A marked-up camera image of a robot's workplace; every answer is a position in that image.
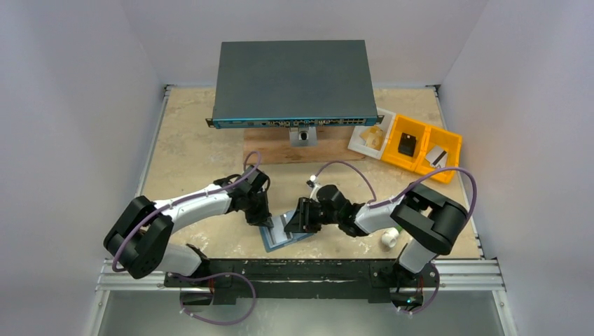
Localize blue card holder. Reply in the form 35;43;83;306
259;211;313;253

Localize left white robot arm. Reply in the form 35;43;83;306
103;165;272;286

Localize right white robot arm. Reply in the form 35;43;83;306
283;183;474;285

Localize clear plastic card sleeves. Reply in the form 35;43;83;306
263;214;296;249

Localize white black card in bin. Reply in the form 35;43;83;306
424;146;448;169

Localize wooden board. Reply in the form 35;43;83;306
244;127;365;165

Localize white pvc pipe fitting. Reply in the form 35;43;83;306
380;227;399;249

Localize white tray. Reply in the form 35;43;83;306
347;108;396;160

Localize amber item in tray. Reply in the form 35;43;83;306
360;125;384;151

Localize black block in bin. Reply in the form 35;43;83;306
398;133;417;157

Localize yellow bin left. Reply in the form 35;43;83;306
380;115;430;172

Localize yellow bin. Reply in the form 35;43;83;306
380;115;430;172
415;126;463;175

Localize yellow bin right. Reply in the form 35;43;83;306
415;126;463;175

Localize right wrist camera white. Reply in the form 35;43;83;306
306;175;322;200

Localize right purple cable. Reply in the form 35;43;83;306
310;160;478;228

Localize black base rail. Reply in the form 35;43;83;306
164;258;439;307

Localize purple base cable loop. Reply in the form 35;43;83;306
178;272;256;326

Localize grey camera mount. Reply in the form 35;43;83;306
289;126;317;147

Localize grey network switch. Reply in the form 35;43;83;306
206;40;383;129

